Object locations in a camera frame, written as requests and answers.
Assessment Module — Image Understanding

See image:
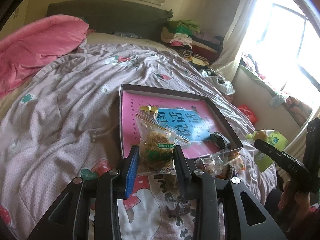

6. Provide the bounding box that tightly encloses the green white snack packet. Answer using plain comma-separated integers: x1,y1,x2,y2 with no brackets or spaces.
246,129,288,172

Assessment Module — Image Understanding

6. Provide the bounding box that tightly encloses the clear meat floss cake bag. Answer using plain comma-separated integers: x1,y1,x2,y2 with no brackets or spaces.
135,109,189,174

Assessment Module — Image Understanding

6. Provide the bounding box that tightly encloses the person's right hand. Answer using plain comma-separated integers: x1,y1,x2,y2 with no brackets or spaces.
277,179,313,235

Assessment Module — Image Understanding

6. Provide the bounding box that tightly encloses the clear orange snack bag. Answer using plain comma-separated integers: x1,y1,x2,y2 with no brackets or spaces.
195,149,245,180

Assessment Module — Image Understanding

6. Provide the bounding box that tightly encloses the small dark wrapped candy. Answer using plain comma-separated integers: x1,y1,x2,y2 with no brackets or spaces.
166,199,195,217

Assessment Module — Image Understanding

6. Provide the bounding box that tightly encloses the red plastic bag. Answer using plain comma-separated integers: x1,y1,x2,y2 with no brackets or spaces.
237,104,258,125

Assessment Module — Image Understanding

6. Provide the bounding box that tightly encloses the black snack packet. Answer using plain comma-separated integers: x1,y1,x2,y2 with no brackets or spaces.
210,132,231,150

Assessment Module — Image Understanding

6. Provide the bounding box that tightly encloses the white curtain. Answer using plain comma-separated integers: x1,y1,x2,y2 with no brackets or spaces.
210,0,257,82

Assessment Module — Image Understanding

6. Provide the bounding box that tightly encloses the shallow dark cardboard box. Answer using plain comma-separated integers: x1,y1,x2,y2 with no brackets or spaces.
119,84,243,159

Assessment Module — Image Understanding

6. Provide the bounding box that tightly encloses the yellow cartoon snack stick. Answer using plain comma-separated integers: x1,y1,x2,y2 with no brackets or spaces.
139,106,158,118

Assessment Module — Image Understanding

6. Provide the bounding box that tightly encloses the pile of folded clothes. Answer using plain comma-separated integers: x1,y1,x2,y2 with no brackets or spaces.
160,20,224,69

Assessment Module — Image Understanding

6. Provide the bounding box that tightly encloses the pink blanket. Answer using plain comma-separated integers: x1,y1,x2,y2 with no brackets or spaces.
1,15,89,97

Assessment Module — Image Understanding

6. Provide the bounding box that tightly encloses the dark grey headboard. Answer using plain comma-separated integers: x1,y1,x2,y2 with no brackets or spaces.
47,0,173,42

